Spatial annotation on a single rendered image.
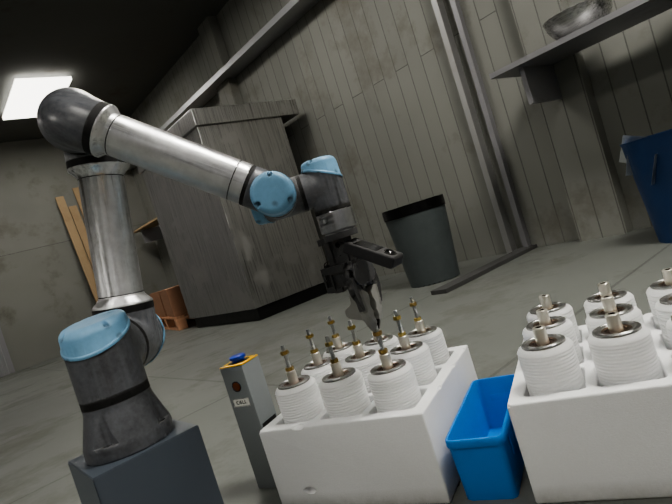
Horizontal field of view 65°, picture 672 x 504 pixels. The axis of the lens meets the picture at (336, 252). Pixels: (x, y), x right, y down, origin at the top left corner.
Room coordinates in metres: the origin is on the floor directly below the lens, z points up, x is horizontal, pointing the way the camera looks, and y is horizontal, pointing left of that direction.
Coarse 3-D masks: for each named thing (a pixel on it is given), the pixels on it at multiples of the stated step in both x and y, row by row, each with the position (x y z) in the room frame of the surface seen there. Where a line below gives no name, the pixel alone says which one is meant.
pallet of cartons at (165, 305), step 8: (168, 288) 6.64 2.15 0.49; (176, 288) 6.03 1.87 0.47; (152, 296) 6.98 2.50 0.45; (160, 296) 6.58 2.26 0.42; (168, 296) 5.99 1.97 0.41; (176, 296) 6.02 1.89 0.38; (160, 304) 6.66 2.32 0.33; (168, 304) 6.13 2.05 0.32; (176, 304) 6.01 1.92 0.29; (184, 304) 6.04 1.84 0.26; (160, 312) 6.81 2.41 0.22; (168, 312) 6.33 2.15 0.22; (176, 312) 6.00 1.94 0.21; (184, 312) 6.03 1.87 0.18; (168, 320) 6.51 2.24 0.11; (176, 320) 5.95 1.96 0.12; (184, 320) 5.99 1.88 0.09; (168, 328) 6.51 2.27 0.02; (176, 328) 6.08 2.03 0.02; (184, 328) 5.98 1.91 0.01
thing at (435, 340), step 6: (438, 330) 1.25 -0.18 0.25; (420, 336) 1.24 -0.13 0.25; (426, 336) 1.23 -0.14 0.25; (432, 336) 1.23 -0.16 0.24; (438, 336) 1.24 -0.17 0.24; (426, 342) 1.22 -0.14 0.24; (432, 342) 1.23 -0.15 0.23; (438, 342) 1.23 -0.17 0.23; (444, 342) 1.25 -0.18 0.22; (432, 348) 1.22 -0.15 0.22; (438, 348) 1.23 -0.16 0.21; (444, 348) 1.24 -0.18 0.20; (432, 354) 1.23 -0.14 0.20; (438, 354) 1.23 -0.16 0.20; (444, 354) 1.24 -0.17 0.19; (438, 360) 1.23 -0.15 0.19; (444, 360) 1.23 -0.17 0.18
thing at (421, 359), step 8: (424, 344) 1.16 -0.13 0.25; (408, 352) 1.13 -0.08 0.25; (416, 352) 1.12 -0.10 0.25; (424, 352) 1.13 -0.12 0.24; (408, 360) 1.12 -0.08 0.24; (416, 360) 1.12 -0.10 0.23; (424, 360) 1.13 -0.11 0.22; (432, 360) 1.16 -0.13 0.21; (416, 368) 1.12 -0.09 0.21; (424, 368) 1.12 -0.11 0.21; (432, 368) 1.14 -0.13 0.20; (416, 376) 1.12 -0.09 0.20; (424, 376) 1.12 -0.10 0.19; (432, 376) 1.13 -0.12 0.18; (424, 384) 1.12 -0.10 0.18
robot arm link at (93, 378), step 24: (120, 312) 0.92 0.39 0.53; (72, 336) 0.86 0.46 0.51; (96, 336) 0.87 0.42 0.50; (120, 336) 0.89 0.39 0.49; (144, 336) 0.98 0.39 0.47; (72, 360) 0.86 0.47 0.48; (96, 360) 0.86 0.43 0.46; (120, 360) 0.88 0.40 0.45; (144, 360) 0.98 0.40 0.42; (72, 384) 0.88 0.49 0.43; (96, 384) 0.86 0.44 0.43; (120, 384) 0.87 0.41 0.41
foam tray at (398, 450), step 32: (448, 384) 1.11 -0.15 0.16; (320, 416) 1.11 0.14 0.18; (352, 416) 1.05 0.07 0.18; (384, 416) 1.00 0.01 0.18; (416, 416) 0.96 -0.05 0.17; (448, 416) 1.06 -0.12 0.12; (288, 448) 1.11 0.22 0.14; (320, 448) 1.07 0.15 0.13; (352, 448) 1.04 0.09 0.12; (384, 448) 1.00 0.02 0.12; (416, 448) 0.97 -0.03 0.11; (288, 480) 1.12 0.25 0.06; (320, 480) 1.08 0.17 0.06; (352, 480) 1.05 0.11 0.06; (384, 480) 1.01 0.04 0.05; (416, 480) 0.98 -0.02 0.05; (448, 480) 0.98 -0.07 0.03
